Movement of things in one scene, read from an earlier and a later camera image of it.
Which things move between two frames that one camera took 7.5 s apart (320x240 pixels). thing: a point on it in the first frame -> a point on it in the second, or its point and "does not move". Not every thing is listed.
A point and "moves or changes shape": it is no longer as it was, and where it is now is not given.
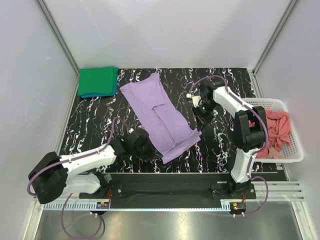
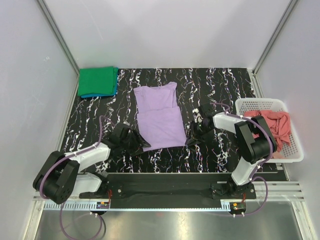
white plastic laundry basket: (293, 152) does not move
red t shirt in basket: (279, 128) does not move
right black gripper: (204, 120) -> (195, 133)
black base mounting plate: (168, 190) does not move
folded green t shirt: (95, 81) does not move
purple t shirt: (159, 117) moves or changes shape
